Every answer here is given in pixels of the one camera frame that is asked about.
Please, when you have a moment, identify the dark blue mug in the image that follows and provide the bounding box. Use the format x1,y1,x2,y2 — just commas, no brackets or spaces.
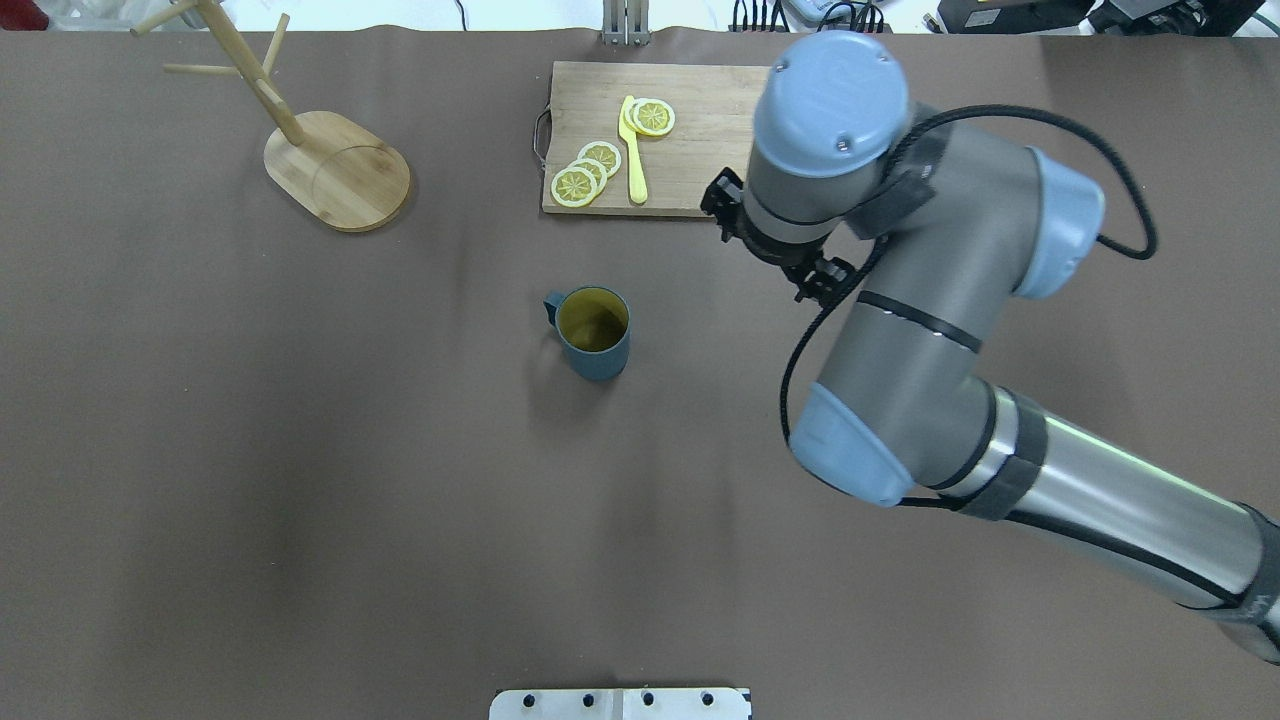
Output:
543,286,632,382

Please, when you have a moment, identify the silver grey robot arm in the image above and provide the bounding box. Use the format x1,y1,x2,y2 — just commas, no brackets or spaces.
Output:
741,32,1277,664

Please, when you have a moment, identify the wooden cup rack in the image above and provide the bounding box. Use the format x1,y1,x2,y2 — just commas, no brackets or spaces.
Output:
128,1,413,233

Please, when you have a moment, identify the yellow plastic knife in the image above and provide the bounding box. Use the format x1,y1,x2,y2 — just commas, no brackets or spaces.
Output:
617,95,649,205

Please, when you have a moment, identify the wooden cutting board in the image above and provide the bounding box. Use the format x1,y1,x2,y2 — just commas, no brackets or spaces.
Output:
541,61,768,218

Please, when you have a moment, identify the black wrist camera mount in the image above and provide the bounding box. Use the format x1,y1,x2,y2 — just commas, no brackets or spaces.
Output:
700,167,855,307

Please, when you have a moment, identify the aluminium frame post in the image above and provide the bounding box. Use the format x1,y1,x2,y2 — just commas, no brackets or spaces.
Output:
600,0,652,47

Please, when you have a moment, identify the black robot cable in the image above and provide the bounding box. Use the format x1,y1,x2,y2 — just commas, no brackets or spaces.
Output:
780,104,1158,446

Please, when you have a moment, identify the white pedestal column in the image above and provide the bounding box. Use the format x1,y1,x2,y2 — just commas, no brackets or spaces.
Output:
488,687,754,719

